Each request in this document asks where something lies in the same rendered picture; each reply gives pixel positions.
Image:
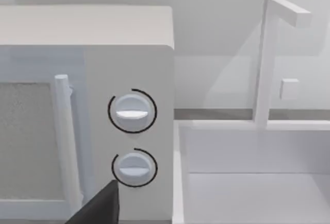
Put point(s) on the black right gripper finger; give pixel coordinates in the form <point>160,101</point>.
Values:
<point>103,206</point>

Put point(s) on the white microwave knob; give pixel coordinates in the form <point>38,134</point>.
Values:
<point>132,110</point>
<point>134,168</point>

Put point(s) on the microwave door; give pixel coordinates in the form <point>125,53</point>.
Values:
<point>31,136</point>

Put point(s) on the white sink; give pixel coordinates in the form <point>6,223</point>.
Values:
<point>252,172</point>

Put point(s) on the pale microwave oven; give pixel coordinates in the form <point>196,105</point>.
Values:
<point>108,41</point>

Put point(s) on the tall white tap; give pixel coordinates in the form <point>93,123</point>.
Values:
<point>265,67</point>

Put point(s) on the small white tap lever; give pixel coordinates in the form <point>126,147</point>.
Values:
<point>289,88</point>

